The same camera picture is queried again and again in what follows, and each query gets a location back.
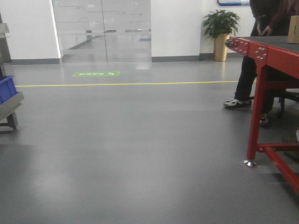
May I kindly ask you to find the blue framed wall sign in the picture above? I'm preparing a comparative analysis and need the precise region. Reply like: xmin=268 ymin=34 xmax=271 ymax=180
xmin=217 ymin=0 xmax=250 ymax=7

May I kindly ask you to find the green potted plant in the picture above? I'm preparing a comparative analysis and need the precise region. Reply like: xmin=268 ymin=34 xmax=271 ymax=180
xmin=202 ymin=9 xmax=240 ymax=39

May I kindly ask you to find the green floor sign sticker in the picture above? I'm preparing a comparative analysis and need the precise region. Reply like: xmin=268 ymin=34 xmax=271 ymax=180
xmin=72 ymin=71 xmax=121 ymax=77

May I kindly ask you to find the blue plastic crate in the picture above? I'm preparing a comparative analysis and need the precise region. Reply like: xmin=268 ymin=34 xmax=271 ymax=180
xmin=0 ymin=76 xmax=18 ymax=104

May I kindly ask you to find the person in dark clothes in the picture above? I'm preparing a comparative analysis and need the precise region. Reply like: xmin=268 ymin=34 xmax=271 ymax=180
xmin=223 ymin=0 xmax=299 ymax=127

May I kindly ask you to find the grey metal cart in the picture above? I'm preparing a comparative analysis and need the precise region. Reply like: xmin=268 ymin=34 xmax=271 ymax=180
xmin=0 ymin=14 xmax=25 ymax=133

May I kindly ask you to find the red metal conveyor table frame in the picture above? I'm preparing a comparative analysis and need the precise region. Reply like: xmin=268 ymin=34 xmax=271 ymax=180
xmin=226 ymin=37 xmax=299 ymax=191

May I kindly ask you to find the frosted glass double door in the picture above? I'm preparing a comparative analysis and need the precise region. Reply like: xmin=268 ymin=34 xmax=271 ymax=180
xmin=52 ymin=0 xmax=151 ymax=63

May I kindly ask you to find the dark grey conveyor belt mat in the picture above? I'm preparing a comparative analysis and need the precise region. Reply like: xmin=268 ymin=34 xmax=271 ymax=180
xmin=244 ymin=36 xmax=299 ymax=53

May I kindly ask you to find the small brown cardboard package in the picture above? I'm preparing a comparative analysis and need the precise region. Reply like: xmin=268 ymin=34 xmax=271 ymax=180
xmin=287 ymin=15 xmax=299 ymax=44

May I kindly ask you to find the gold plant pot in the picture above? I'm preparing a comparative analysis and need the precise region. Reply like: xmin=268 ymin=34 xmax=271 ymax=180
xmin=214 ymin=34 xmax=229 ymax=62

